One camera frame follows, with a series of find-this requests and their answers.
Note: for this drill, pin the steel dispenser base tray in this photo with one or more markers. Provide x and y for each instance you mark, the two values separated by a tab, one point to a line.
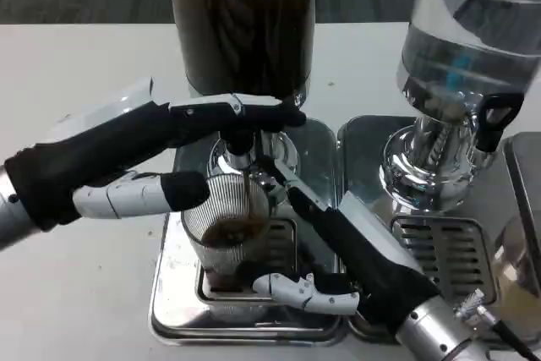
363	158
528	175
177	285

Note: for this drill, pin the dark drink dispenser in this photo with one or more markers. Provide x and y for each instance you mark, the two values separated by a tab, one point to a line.
245	18

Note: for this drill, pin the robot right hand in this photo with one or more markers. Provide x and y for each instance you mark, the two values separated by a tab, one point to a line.
380	276

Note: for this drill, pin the clear water dispenser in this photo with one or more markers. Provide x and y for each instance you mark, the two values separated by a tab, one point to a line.
465	39

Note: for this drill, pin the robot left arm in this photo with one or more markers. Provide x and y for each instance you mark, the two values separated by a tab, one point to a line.
12	221

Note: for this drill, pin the clear ribbed glass cup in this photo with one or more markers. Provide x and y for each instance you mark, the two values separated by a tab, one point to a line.
220	204

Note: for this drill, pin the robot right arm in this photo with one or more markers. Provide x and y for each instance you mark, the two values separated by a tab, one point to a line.
435	331

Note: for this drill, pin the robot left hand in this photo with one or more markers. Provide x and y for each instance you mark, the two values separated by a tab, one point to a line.
84	158

